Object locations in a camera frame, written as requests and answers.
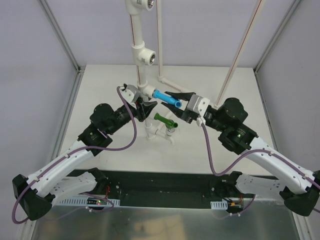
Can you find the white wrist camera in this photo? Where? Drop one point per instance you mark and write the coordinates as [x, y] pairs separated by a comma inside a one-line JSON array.
[[198, 104], [130, 93]]

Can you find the right white cable duct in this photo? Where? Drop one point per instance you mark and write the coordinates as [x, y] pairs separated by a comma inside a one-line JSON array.
[[219, 205]]

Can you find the left aluminium frame post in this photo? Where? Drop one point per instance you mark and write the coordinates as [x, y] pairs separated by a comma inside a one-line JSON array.
[[60, 35]]

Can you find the right aluminium frame post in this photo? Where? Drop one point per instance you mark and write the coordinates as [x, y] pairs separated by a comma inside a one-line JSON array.
[[277, 34]]

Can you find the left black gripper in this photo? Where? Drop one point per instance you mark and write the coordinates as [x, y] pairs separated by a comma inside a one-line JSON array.
[[140, 109]]

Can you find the blue plastic faucet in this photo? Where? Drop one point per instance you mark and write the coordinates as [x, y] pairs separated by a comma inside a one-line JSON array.
[[166, 98]]

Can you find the white pipe assembly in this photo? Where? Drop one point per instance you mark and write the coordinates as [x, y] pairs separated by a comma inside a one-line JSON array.
[[143, 56]]

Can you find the white cable duct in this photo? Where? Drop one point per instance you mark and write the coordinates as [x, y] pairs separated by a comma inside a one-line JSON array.
[[86, 201], [219, 205]]

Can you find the left white cable duct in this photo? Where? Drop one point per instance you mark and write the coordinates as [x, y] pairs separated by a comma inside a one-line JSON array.
[[86, 201]]

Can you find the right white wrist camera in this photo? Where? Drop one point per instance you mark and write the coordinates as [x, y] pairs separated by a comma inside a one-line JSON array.
[[198, 104]]

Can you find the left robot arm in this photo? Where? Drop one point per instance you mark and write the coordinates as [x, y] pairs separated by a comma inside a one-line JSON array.
[[88, 145]]

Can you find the green plastic faucet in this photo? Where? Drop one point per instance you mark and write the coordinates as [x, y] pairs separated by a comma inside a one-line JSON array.
[[169, 123]]

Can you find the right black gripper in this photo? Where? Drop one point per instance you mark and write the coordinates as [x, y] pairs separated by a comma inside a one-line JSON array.
[[186, 110]]

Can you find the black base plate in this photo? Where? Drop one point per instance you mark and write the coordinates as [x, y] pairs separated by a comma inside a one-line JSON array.
[[165, 190]]

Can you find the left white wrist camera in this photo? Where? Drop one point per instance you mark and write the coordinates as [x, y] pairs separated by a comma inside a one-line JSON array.
[[130, 93]]

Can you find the front aluminium rail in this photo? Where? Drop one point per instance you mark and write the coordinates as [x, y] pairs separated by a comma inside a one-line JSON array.
[[246, 184]]

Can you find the aluminium frame post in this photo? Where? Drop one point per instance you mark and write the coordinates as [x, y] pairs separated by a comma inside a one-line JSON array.
[[277, 34], [60, 35]]

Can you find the white plastic faucet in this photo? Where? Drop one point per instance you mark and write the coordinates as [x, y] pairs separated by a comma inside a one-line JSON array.
[[167, 135]]

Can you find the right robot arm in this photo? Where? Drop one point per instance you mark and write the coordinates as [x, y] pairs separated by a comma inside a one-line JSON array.
[[296, 187]]

